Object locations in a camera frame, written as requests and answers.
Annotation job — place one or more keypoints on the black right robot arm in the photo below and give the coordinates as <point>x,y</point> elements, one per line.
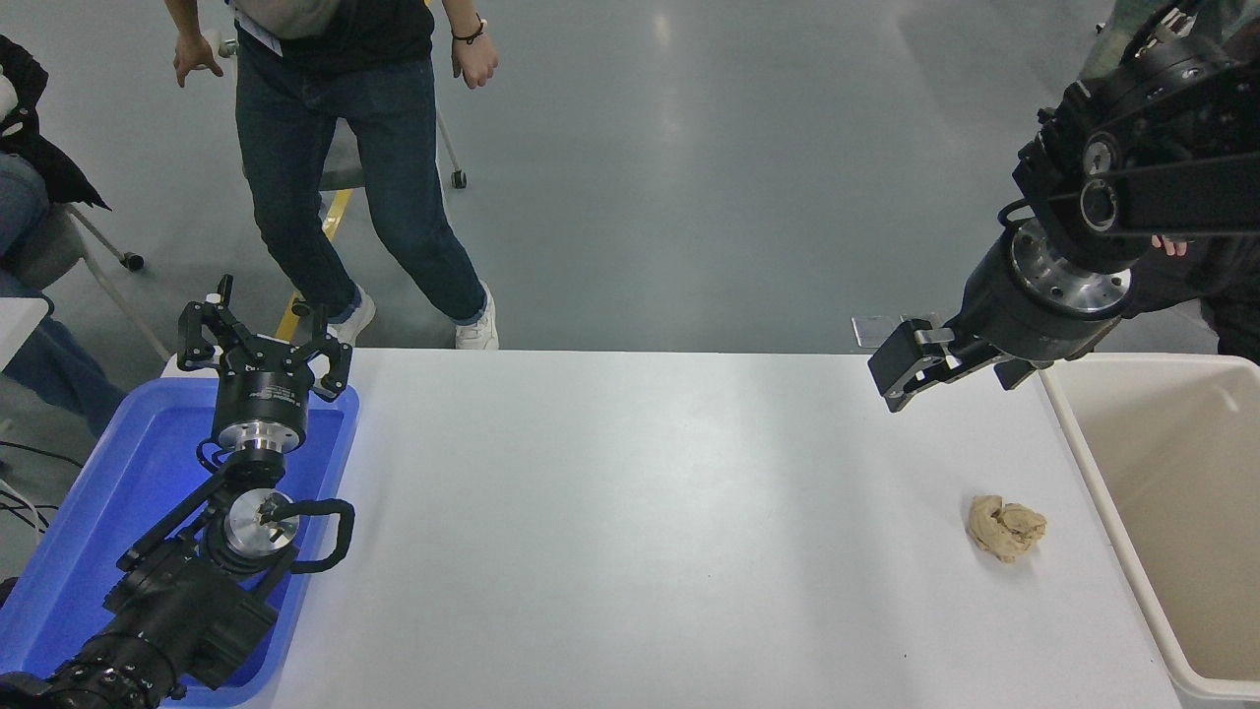
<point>1181,197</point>

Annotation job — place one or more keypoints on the person's left hand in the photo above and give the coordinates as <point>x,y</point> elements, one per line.
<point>474,64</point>

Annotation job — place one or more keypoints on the person's hand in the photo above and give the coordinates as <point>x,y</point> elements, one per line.
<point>1171,245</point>

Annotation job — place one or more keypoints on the blue plastic tray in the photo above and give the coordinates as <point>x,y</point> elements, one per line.
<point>118,463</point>

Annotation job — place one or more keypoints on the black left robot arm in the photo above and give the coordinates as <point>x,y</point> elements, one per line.
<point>187,611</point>

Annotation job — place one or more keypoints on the metal floor plate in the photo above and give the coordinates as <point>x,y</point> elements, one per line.
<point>871,330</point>

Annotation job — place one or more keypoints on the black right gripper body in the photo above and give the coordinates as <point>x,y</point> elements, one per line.
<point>994,315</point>

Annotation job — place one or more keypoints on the white side table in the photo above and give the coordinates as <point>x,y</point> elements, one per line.
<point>15,325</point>

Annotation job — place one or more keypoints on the tan paper ball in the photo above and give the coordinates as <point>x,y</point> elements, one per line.
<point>1006,528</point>

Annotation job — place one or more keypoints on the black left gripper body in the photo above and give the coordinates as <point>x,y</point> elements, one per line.
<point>261,394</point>

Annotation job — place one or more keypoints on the person's right hand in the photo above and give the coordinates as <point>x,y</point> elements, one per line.
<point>200,54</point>

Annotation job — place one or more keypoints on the large pale plastic bin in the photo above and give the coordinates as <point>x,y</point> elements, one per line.
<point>1181,492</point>

